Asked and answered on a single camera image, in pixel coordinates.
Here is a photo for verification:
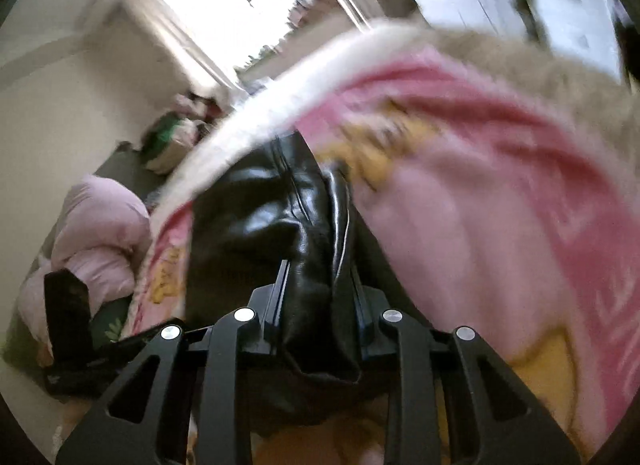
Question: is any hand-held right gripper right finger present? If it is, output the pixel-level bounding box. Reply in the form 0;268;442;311
350;265;586;465

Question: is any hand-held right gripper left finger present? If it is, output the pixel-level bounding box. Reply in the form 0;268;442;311
55;260;293;465

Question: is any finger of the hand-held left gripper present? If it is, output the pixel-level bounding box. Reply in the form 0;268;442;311
95;317;188;361

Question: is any black leather jacket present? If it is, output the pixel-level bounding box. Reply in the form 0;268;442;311
185;130;396;441

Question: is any pile of folded clothes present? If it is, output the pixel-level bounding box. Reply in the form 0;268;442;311
142;92;231;176

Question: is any green leaf-print pillow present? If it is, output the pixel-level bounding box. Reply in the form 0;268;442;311
90;297;137;352

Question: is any pink quilt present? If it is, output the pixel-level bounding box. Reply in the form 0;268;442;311
20;175;153;346

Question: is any grey bed headboard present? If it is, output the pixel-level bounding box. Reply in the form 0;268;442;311
95;142;166;196

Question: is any pink printed blanket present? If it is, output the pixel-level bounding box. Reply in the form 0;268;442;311
120;42;640;465

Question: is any white curtain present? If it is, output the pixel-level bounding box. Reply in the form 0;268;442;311
122;0;236;90

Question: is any beige bed sheet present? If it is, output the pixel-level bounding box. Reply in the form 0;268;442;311
150;22;640;220

